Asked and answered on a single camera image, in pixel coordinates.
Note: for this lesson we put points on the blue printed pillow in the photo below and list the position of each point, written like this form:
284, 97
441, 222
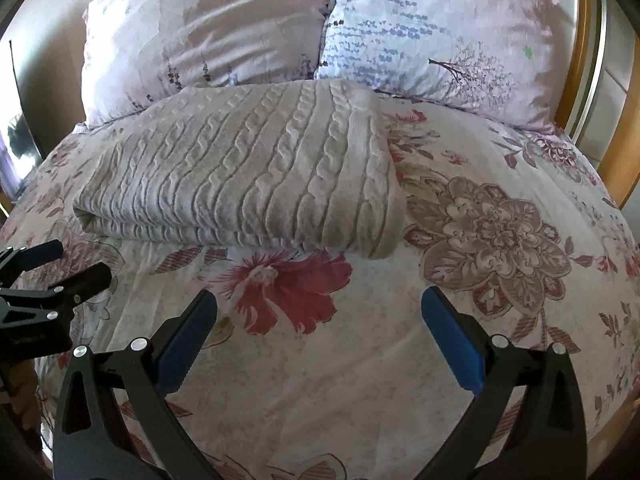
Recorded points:
495, 58

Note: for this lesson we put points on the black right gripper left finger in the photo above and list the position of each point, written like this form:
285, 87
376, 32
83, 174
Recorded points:
91, 440

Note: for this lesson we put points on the floral bed quilt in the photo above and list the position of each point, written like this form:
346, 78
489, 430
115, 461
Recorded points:
320, 367

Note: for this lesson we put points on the beige cable-knit sweater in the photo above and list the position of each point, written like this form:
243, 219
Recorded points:
302, 165

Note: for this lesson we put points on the pink floral pillow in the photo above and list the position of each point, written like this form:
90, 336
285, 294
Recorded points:
138, 52

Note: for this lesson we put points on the wooden headboard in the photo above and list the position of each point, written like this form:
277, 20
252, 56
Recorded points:
598, 106

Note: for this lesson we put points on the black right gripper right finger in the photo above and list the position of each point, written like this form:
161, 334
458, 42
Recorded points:
526, 419

